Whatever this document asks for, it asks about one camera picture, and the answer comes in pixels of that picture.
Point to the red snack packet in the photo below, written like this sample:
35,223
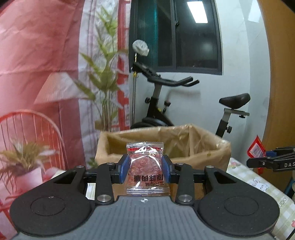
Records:
256,149

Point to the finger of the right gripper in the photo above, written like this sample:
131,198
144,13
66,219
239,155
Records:
265,161
270,153

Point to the wooden door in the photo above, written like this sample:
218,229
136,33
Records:
279,24

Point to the white cloth on bike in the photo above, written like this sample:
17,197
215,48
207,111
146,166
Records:
140,47

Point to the printed pink backdrop cloth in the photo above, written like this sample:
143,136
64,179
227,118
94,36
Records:
64,80

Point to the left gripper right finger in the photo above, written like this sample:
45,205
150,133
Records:
183,176

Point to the dark window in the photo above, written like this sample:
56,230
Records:
182,36

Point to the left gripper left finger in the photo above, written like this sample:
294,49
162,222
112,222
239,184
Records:
107,175

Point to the cardboard box with plastic liner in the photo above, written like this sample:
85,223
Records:
188,144

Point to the red meat jerky packet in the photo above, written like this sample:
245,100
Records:
145,176

